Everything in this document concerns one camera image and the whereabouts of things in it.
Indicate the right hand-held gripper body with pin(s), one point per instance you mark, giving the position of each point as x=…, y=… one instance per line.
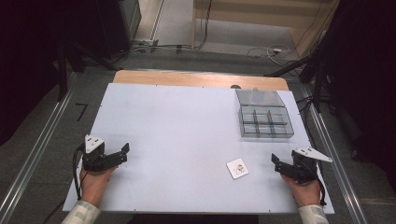
x=306, y=165

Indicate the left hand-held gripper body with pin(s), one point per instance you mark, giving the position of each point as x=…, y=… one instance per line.
x=93, y=149

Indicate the person's right hand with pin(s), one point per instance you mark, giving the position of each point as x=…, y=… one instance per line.
x=305, y=193

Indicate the person's left hand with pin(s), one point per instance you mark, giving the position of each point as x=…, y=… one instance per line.
x=95, y=186

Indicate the small white square packet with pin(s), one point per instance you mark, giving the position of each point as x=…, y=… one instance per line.
x=237, y=168

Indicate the clear plastic compartment box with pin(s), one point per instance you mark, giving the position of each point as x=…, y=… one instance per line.
x=264, y=115

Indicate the black stand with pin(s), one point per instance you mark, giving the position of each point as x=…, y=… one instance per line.
x=63, y=71
x=314, y=71

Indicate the wooden table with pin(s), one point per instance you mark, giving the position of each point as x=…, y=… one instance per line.
x=199, y=79

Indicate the power strip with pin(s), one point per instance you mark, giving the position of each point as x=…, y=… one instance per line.
x=145, y=42

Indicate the black cabinet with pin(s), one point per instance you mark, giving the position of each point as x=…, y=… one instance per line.
x=116, y=25

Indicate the metal floor rail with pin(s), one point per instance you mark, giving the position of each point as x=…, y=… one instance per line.
x=337, y=161
x=34, y=155

